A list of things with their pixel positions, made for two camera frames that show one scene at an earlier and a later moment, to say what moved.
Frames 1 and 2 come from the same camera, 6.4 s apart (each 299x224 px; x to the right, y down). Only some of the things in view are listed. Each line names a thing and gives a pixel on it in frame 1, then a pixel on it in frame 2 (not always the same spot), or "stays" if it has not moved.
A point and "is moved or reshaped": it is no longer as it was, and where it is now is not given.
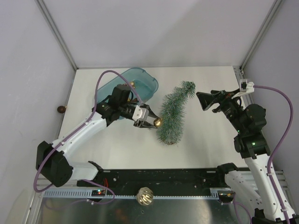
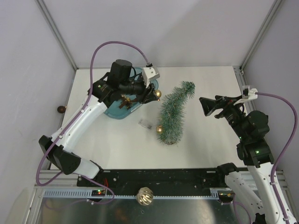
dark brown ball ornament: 61,109 stays
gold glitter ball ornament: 158,122 -> 160,129
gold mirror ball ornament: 145,196 stays
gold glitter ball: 132,83 is moved or reshaped
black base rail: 157,179 stays
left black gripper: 144,124 -> 147,94
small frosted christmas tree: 173,113 stays
